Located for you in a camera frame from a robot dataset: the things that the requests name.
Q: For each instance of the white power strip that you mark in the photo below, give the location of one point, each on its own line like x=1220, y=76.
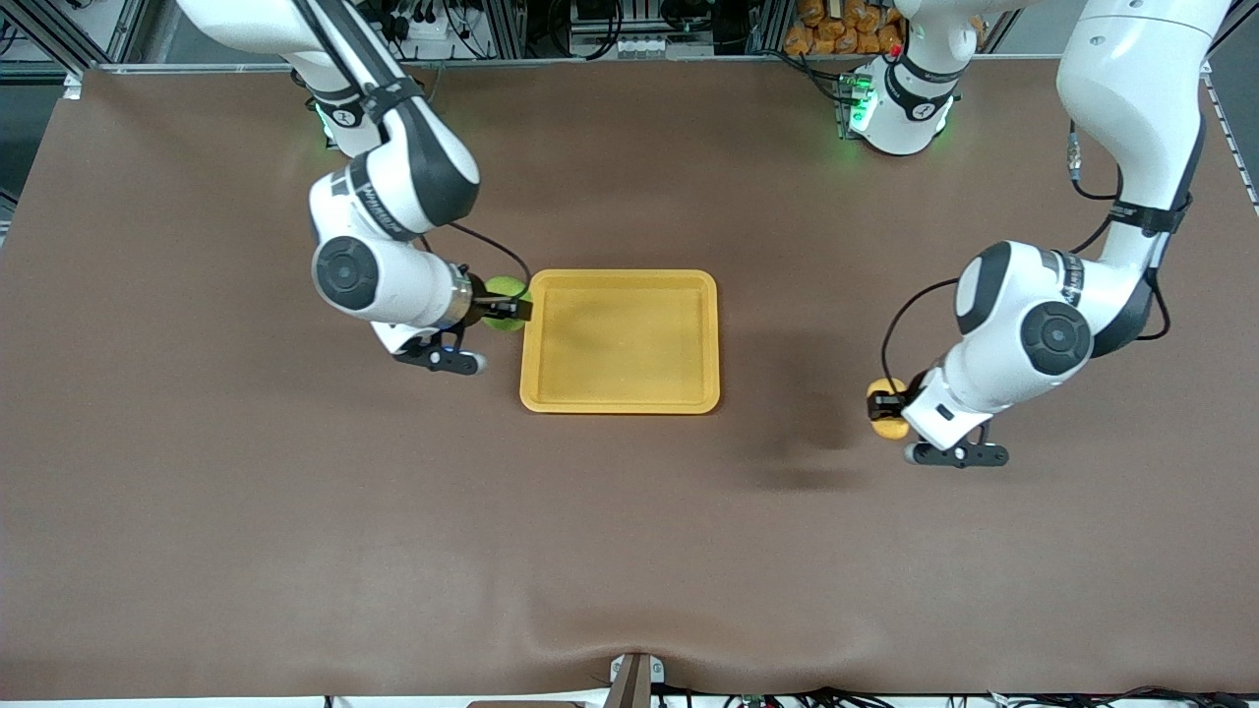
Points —
x=433, y=28

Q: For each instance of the yellow rectangular plastic tray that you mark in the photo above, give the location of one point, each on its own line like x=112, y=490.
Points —
x=620, y=344

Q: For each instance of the upright aluminium frame post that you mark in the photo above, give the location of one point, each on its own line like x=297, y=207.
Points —
x=769, y=25
x=504, y=25

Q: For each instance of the slanted aluminium frame strut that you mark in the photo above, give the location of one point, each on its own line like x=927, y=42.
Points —
x=59, y=39

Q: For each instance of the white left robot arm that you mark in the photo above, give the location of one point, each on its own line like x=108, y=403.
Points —
x=1131, y=88

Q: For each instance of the yellow potato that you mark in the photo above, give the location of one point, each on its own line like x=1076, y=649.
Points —
x=890, y=430

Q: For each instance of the horizontal aluminium frame rail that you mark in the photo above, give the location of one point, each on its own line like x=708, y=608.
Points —
x=639, y=61

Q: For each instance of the large table cover mat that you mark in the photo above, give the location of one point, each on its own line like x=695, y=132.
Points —
x=629, y=551

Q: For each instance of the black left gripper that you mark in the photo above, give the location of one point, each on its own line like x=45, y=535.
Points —
x=890, y=404

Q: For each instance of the green apple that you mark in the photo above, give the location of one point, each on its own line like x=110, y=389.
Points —
x=508, y=288

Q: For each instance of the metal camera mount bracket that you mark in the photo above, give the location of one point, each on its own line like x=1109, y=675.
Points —
x=635, y=680

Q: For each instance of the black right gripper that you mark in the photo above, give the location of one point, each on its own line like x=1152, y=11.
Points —
x=481, y=307

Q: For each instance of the orange snack bag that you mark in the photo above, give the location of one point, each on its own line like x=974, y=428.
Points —
x=846, y=40
x=890, y=38
x=810, y=10
x=797, y=40

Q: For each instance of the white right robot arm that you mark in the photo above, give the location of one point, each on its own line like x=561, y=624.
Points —
x=393, y=187

